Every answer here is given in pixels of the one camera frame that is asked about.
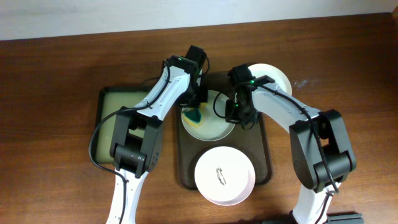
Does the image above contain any yellow green sponge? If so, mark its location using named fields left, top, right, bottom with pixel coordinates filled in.
left=182, top=103, right=208, bottom=127

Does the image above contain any white plate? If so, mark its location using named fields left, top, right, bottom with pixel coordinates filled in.
left=248, top=63, right=292, bottom=96
left=194, top=146, right=256, bottom=206
left=181, top=90, right=235, bottom=141

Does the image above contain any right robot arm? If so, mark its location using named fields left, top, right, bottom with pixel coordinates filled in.
left=225, top=63, right=364, bottom=223

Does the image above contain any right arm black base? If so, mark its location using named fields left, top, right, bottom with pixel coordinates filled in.
left=259, top=212, right=364, bottom=224

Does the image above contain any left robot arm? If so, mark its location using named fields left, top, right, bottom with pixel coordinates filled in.
left=107, top=45, right=209, bottom=223

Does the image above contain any brown serving tray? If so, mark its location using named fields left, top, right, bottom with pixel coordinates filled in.
left=174, top=72, right=273, bottom=190

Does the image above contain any black soapy water tray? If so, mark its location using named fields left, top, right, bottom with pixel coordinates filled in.
left=93, top=86, right=149, bottom=164

